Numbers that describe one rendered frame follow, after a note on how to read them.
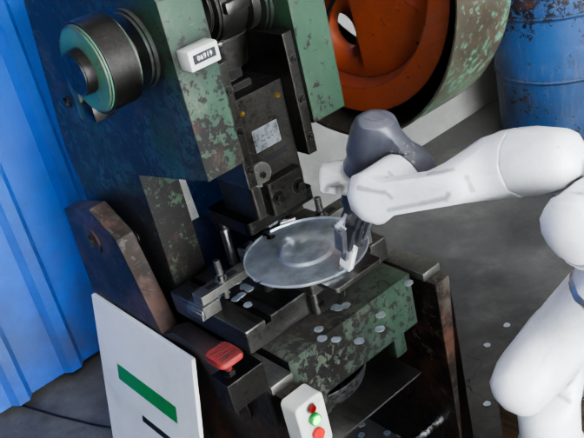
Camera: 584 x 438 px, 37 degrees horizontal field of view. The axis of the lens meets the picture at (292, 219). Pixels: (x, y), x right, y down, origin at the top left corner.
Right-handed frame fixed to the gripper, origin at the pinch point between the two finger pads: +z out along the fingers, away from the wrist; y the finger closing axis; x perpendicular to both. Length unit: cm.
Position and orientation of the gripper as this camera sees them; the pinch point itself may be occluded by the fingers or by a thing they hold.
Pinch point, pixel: (348, 255)
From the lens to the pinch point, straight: 185.8
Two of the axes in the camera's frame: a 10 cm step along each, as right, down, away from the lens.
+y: 7.1, -4.6, 5.3
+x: -7.0, -5.6, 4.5
